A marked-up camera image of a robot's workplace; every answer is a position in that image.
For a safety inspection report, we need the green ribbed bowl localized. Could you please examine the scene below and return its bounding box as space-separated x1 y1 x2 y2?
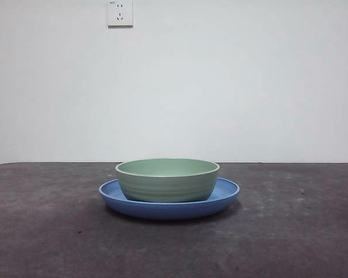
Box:
114 158 220 203

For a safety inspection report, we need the white wall socket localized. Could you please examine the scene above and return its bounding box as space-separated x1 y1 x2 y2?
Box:
107 0 134 29

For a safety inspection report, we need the blue round plate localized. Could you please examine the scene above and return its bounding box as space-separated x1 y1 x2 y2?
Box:
98 177 241 220

